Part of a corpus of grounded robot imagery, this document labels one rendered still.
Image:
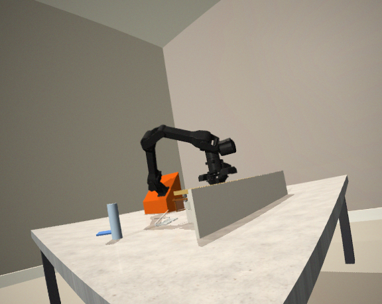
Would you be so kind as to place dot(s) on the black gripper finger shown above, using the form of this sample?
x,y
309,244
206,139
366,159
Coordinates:
x,y
221,180
212,182

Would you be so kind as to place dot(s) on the grey rectangular panel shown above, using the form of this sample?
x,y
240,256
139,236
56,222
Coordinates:
x,y
216,206

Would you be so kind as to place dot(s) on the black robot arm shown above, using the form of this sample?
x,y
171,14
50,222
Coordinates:
x,y
200,139

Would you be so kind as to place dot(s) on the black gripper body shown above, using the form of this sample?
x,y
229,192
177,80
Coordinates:
x,y
216,170

